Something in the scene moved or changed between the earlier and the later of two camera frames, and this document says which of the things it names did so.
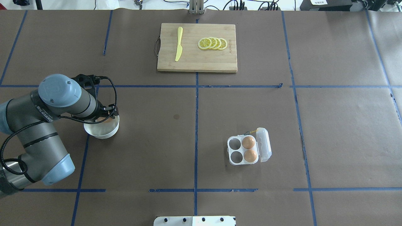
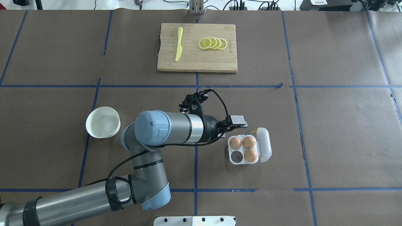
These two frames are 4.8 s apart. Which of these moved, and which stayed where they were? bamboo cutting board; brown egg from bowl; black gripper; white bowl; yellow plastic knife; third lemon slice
Moved: black gripper; brown egg from bowl
Stayed: bamboo cutting board; yellow plastic knife; white bowl; third lemon slice
